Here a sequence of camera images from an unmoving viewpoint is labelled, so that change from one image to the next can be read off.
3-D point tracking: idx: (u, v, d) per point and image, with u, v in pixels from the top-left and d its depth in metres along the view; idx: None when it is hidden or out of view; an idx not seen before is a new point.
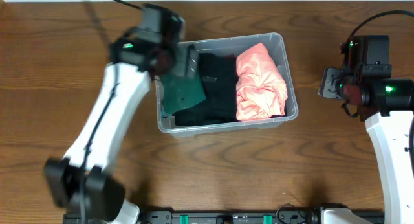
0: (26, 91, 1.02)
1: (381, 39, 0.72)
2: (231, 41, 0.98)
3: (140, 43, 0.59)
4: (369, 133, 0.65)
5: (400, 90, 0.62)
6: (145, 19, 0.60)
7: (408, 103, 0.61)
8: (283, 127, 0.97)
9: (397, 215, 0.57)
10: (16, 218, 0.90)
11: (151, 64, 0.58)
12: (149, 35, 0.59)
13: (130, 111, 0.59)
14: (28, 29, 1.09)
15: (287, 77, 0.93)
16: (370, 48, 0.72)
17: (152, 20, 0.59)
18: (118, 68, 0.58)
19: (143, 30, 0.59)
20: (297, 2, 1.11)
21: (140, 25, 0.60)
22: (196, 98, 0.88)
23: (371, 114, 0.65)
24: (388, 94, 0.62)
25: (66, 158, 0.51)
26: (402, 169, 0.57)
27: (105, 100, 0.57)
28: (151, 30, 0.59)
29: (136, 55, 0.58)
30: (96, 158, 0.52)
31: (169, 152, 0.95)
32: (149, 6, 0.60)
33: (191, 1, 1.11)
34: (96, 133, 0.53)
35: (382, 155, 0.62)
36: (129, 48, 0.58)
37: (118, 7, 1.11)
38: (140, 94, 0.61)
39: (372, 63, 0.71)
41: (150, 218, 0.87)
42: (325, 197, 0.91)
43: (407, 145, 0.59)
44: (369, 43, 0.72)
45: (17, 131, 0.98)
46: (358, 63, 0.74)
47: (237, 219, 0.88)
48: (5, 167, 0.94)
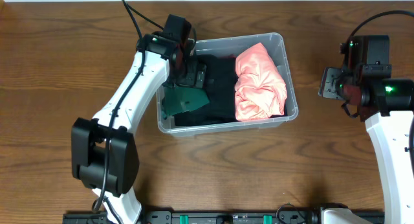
0: (27, 91, 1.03)
1: (381, 39, 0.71)
2: (231, 42, 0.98)
3: (165, 40, 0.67)
4: (369, 133, 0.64)
5: (400, 90, 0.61)
6: (169, 24, 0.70)
7: (408, 104, 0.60)
8: (284, 127, 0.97)
9: (397, 215, 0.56)
10: (16, 217, 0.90)
11: (172, 58, 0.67)
12: (173, 37, 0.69)
13: (150, 93, 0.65)
14: (30, 30, 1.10)
15: (287, 77, 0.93)
16: (370, 48, 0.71)
17: (177, 25, 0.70)
18: (145, 53, 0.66)
19: (167, 33, 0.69)
20: (297, 2, 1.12)
21: (164, 28, 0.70)
22: (200, 101, 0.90)
23: (370, 114, 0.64)
24: (388, 94, 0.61)
25: (95, 119, 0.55)
26: (402, 169, 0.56)
27: (132, 77, 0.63)
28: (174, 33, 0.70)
29: (162, 48, 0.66)
30: (123, 122, 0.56)
31: (170, 151, 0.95)
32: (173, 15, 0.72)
33: (191, 2, 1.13)
34: (124, 101, 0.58)
35: (382, 156, 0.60)
36: (156, 42, 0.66)
37: (120, 8, 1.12)
38: (160, 79, 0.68)
39: (372, 63, 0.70)
41: (150, 218, 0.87)
42: (325, 197, 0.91)
43: (407, 145, 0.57)
44: (368, 43, 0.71)
45: (18, 130, 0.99)
46: (358, 64, 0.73)
47: (237, 219, 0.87)
48: (6, 166, 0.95)
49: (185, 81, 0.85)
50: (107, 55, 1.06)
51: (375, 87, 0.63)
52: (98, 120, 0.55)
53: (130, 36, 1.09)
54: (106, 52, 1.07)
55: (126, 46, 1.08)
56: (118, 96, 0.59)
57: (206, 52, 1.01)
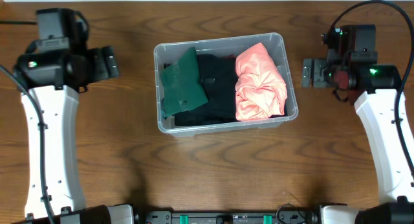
0: None
1: (367, 28, 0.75)
2: (231, 42, 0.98)
3: (44, 56, 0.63)
4: (358, 114, 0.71)
5: (383, 73, 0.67)
6: (41, 27, 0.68)
7: (392, 85, 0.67)
8: (284, 127, 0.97)
9: (389, 181, 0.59)
10: (17, 217, 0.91)
11: (68, 70, 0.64)
12: (58, 42, 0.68)
13: (70, 129, 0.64)
14: (28, 29, 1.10)
15: (287, 77, 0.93)
16: (358, 36, 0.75)
17: (54, 23, 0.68)
18: (33, 96, 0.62)
19: (45, 40, 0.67)
20: (297, 2, 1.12)
21: (43, 33, 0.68)
22: (197, 100, 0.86)
23: (358, 96, 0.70)
24: (373, 76, 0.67)
25: (30, 214, 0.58)
26: (391, 139, 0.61)
27: (37, 134, 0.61)
28: (54, 35, 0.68)
29: (48, 69, 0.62)
30: (59, 197, 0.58)
31: (169, 151, 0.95)
32: (39, 11, 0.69)
33: (191, 2, 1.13)
34: (46, 175, 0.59)
35: (370, 130, 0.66)
36: (35, 65, 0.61)
37: (120, 8, 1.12)
38: (72, 106, 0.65)
39: (359, 50, 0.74)
41: (150, 218, 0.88)
42: (325, 197, 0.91)
43: (392, 118, 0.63)
44: (355, 32, 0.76)
45: (17, 131, 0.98)
46: (347, 52, 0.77)
47: (237, 219, 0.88)
48: (5, 166, 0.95)
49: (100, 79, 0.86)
50: None
51: (361, 71, 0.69)
52: (33, 215, 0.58)
53: (130, 36, 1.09)
54: None
55: (126, 46, 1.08)
56: (37, 172, 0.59)
57: (206, 52, 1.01)
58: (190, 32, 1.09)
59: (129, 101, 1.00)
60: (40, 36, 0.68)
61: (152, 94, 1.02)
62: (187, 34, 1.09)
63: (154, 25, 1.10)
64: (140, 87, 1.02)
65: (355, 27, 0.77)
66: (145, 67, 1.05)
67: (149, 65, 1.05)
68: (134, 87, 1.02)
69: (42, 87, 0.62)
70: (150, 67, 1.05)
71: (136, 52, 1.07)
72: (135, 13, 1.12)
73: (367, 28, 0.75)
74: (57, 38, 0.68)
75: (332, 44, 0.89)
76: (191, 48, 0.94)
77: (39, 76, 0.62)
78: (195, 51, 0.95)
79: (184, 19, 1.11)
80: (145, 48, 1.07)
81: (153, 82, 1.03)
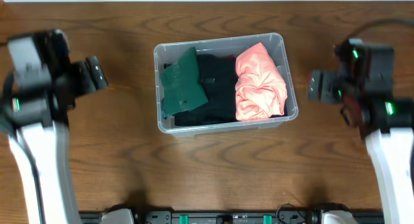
0: None
1: (385, 50, 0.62)
2: (231, 42, 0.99)
3: (30, 93, 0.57)
4: (368, 153, 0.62)
5: (400, 109, 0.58)
6: (16, 57, 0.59)
7: (410, 122, 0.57)
8: (284, 127, 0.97)
9: None
10: (18, 217, 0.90)
11: (55, 107, 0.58)
12: (37, 74, 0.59)
13: (66, 174, 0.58)
14: (29, 30, 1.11)
15: (287, 77, 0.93)
16: (376, 60, 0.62)
17: (31, 54, 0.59)
18: (24, 136, 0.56)
19: (24, 72, 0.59)
20: (297, 2, 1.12)
21: (17, 64, 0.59)
22: (197, 100, 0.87)
23: (370, 133, 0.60)
24: (389, 114, 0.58)
25: None
26: (405, 193, 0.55)
27: (30, 180, 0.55)
28: (31, 65, 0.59)
29: (35, 109, 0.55)
30: None
31: (169, 152, 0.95)
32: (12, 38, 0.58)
33: (191, 2, 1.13)
34: None
35: (381, 175, 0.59)
36: (19, 105, 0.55)
37: (121, 8, 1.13)
38: (63, 147, 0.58)
39: (376, 76, 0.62)
41: (150, 218, 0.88)
42: (325, 197, 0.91)
43: (407, 168, 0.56)
44: (374, 56, 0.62)
45: None
46: (363, 77, 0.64)
47: (237, 219, 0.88)
48: (6, 166, 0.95)
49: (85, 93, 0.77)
50: (107, 56, 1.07)
51: (378, 105, 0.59)
52: None
53: (130, 37, 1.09)
54: (106, 52, 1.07)
55: (126, 46, 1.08)
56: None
57: (206, 52, 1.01)
58: (190, 32, 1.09)
59: (129, 101, 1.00)
60: (17, 67, 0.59)
61: (152, 94, 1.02)
62: (187, 33, 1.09)
63: (154, 25, 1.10)
64: (140, 87, 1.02)
65: (372, 48, 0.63)
66: (145, 67, 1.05)
67: (149, 65, 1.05)
68: (134, 87, 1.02)
69: (30, 128, 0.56)
70: (150, 67, 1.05)
71: (136, 52, 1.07)
72: (135, 13, 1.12)
73: (386, 51, 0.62)
74: (35, 68, 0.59)
75: (343, 58, 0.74)
76: (193, 48, 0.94)
77: (24, 114, 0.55)
78: (195, 51, 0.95)
79: (184, 19, 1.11)
80: (145, 48, 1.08)
81: (153, 82, 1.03)
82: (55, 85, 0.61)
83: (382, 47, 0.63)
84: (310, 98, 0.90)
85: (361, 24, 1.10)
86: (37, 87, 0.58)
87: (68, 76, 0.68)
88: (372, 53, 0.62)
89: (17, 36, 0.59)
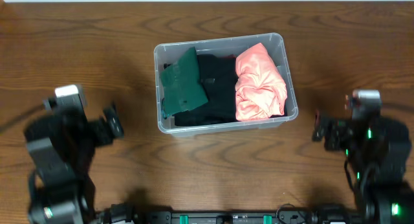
0: (26, 91, 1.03)
1: (401, 147, 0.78)
2: (231, 42, 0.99)
3: (61, 197, 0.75)
4: None
5: (402, 213, 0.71)
6: (37, 158, 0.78)
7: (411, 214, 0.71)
8: (284, 127, 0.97)
9: None
10: (15, 218, 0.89)
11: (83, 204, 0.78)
12: (65, 176, 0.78)
13: None
14: (29, 30, 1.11)
15: (287, 77, 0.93)
16: (391, 158, 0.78)
17: (53, 155, 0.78)
18: None
19: (53, 177, 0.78)
20: (297, 2, 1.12)
21: (48, 173, 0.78)
22: (197, 100, 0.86)
23: (374, 219, 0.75)
24: (393, 215, 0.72)
25: None
26: None
27: None
28: (54, 166, 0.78)
29: (66, 205, 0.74)
30: None
31: (169, 152, 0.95)
32: (39, 150, 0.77)
33: (191, 3, 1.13)
34: None
35: None
36: (50, 212, 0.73)
37: (121, 8, 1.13)
38: None
39: (387, 169, 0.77)
41: (150, 218, 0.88)
42: (325, 197, 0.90)
43: None
44: (391, 145, 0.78)
45: (15, 130, 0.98)
46: (372, 159, 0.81)
47: (237, 219, 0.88)
48: (5, 166, 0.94)
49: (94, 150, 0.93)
50: (107, 56, 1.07)
51: (383, 207, 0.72)
52: None
53: (130, 37, 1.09)
54: (106, 52, 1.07)
55: (126, 46, 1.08)
56: None
57: (206, 52, 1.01)
58: (190, 32, 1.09)
59: (129, 101, 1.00)
60: (46, 175, 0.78)
61: (152, 94, 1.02)
62: (187, 33, 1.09)
63: (154, 25, 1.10)
64: (140, 87, 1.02)
65: (391, 148, 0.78)
66: (145, 67, 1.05)
67: (149, 65, 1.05)
68: (134, 87, 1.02)
69: (60, 215, 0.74)
70: (150, 67, 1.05)
71: (136, 52, 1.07)
72: (136, 13, 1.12)
73: (400, 149, 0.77)
74: (56, 168, 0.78)
75: (365, 131, 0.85)
76: (192, 48, 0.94)
77: (58, 214, 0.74)
78: (195, 52, 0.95)
79: (184, 19, 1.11)
80: (145, 48, 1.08)
81: (152, 82, 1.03)
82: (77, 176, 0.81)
83: (398, 137, 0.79)
84: (315, 140, 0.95)
85: (361, 24, 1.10)
86: (66, 187, 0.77)
87: (72, 181, 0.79)
88: (391, 145, 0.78)
89: (39, 149, 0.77)
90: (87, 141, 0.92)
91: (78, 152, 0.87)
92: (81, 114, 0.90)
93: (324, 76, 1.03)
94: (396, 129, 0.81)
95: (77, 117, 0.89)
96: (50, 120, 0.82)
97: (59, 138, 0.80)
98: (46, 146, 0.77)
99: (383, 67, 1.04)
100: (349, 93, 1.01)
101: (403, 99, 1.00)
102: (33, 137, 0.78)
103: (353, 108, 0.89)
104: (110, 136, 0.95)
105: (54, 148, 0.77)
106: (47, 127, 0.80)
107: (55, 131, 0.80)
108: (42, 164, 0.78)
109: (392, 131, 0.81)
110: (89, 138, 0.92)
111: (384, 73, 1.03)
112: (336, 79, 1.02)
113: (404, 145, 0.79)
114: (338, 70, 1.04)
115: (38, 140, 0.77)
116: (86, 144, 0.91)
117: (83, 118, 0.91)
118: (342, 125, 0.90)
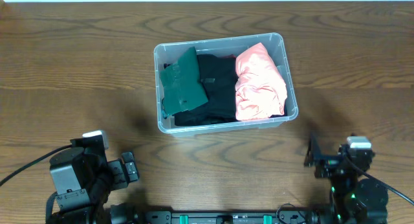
0: (26, 91, 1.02)
1: (380, 214, 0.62)
2: (231, 41, 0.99)
3: (72, 215, 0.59)
4: None
5: None
6: (57, 182, 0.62)
7: None
8: (284, 126, 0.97)
9: None
10: (16, 218, 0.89)
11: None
12: (73, 195, 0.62)
13: None
14: (28, 29, 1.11)
15: (287, 77, 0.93)
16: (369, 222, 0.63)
17: (72, 178, 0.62)
18: None
19: (63, 194, 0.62)
20: (297, 2, 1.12)
21: (58, 189, 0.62)
22: (197, 100, 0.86)
23: None
24: None
25: None
26: None
27: None
28: (71, 188, 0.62)
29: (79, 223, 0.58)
30: None
31: (169, 152, 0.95)
32: (54, 166, 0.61)
33: (191, 2, 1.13)
34: None
35: None
36: None
37: (121, 8, 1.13)
38: None
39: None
41: (150, 218, 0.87)
42: (325, 197, 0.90)
43: None
44: (365, 212, 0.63)
45: (15, 130, 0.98)
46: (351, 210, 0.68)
47: (237, 219, 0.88)
48: (5, 167, 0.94)
49: (117, 186, 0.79)
50: (107, 55, 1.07)
51: None
52: None
53: (130, 36, 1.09)
54: (106, 52, 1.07)
55: (126, 46, 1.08)
56: None
57: (206, 52, 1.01)
58: (190, 32, 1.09)
59: (129, 101, 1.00)
60: (58, 192, 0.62)
61: (151, 94, 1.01)
62: (187, 33, 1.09)
63: (154, 25, 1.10)
64: (140, 87, 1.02)
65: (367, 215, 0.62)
66: (145, 67, 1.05)
67: (149, 64, 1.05)
68: (134, 87, 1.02)
69: None
70: (150, 67, 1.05)
71: (136, 52, 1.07)
72: (136, 13, 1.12)
73: (377, 217, 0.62)
74: (74, 190, 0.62)
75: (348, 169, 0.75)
76: (192, 48, 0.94)
77: None
78: (195, 51, 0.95)
79: (184, 19, 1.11)
80: (145, 48, 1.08)
81: (152, 81, 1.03)
82: (96, 201, 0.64)
83: (380, 202, 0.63)
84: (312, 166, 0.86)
85: (361, 23, 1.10)
86: (81, 207, 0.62)
87: (98, 198, 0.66)
88: (367, 212, 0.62)
89: (59, 161, 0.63)
90: (105, 176, 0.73)
91: (101, 182, 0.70)
92: (101, 148, 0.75)
93: (324, 76, 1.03)
94: (383, 193, 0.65)
95: (98, 150, 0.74)
96: (72, 149, 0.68)
97: (79, 164, 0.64)
98: (61, 160, 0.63)
99: (383, 67, 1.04)
100: (350, 92, 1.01)
101: (402, 99, 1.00)
102: (58, 159, 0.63)
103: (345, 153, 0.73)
104: (127, 180, 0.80)
105: (76, 162, 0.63)
106: (70, 154, 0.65)
107: (77, 152, 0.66)
108: (54, 182, 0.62)
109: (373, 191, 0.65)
110: (110, 178, 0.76)
111: (383, 73, 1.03)
112: (336, 78, 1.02)
113: (380, 194, 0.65)
114: (338, 70, 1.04)
115: (62, 160, 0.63)
116: (108, 180, 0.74)
117: (101, 152, 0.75)
118: (332, 163, 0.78)
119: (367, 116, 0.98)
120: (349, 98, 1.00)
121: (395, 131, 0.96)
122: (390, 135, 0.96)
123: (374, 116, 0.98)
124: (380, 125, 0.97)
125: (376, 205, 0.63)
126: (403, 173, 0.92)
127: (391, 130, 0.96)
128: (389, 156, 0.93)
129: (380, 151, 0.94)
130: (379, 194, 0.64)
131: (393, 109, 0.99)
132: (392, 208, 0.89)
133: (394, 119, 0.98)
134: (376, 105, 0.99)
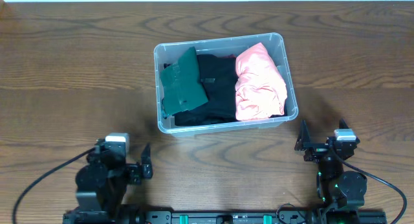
0: (26, 91, 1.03)
1: (358, 202, 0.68)
2: (231, 41, 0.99)
3: None
4: None
5: None
6: (81, 202, 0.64)
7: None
8: (284, 126, 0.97)
9: None
10: (16, 218, 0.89)
11: None
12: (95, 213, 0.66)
13: None
14: (28, 29, 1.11)
15: (287, 77, 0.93)
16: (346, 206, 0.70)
17: (94, 202, 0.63)
18: None
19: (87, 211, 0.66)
20: (297, 2, 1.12)
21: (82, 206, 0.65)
22: (197, 100, 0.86)
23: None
24: None
25: None
26: None
27: None
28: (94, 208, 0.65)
29: None
30: None
31: (169, 152, 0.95)
32: (79, 190, 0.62)
33: (192, 2, 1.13)
34: None
35: None
36: None
37: (120, 8, 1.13)
38: None
39: (343, 209, 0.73)
41: (150, 218, 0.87)
42: None
43: None
44: (346, 201, 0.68)
45: (15, 131, 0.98)
46: (332, 197, 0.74)
47: (237, 219, 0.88)
48: (5, 167, 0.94)
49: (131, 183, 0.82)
50: (107, 55, 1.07)
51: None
52: None
53: (130, 36, 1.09)
54: (106, 52, 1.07)
55: (126, 46, 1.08)
56: None
57: (206, 52, 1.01)
58: (190, 32, 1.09)
59: (129, 101, 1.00)
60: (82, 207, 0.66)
61: (152, 94, 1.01)
62: (187, 33, 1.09)
63: (154, 25, 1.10)
64: (140, 87, 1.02)
65: (347, 203, 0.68)
66: (145, 67, 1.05)
67: (149, 64, 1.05)
68: (134, 87, 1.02)
69: None
70: (150, 67, 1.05)
71: (137, 52, 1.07)
72: (135, 13, 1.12)
73: (356, 204, 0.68)
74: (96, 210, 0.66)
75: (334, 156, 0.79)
76: (192, 47, 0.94)
77: None
78: (195, 51, 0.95)
79: (184, 19, 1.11)
80: (145, 48, 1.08)
81: (152, 82, 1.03)
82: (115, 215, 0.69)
83: (359, 193, 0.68)
84: (297, 148, 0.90)
85: (361, 23, 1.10)
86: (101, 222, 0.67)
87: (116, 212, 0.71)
88: (347, 201, 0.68)
89: (83, 184, 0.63)
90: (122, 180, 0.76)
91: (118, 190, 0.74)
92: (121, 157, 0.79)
93: (325, 76, 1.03)
94: (363, 184, 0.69)
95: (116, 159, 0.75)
96: (96, 163, 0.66)
97: (103, 189, 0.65)
98: (87, 184, 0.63)
99: (384, 67, 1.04)
100: (350, 92, 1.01)
101: (402, 99, 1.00)
102: (84, 181, 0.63)
103: (330, 144, 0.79)
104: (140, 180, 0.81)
105: (100, 186, 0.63)
106: (94, 175, 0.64)
107: (101, 173, 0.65)
108: (79, 202, 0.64)
109: (353, 184, 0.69)
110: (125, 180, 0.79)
111: (384, 73, 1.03)
112: (336, 78, 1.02)
113: (359, 184, 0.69)
114: (338, 69, 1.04)
115: (87, 184, 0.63)
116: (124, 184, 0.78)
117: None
118: (321, 151, 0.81)
119: (367, 116, 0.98)
120: (348, 98, 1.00)
121: (395, 131, 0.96)
122: (390, 135, 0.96)
123: (374, 116, 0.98)
124: (380, 125, 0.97)
125: (354, 193, 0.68)
126: (403, 174, 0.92)
127: (391, 130, 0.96)
128: (389, 156, 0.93)
129: (380, 151, 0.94)
130: (358, 186, 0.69)
131: (394, 109, 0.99)
132: (392, 208, 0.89)
133: (395, 118, 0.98)
134: (376, 104, 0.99)
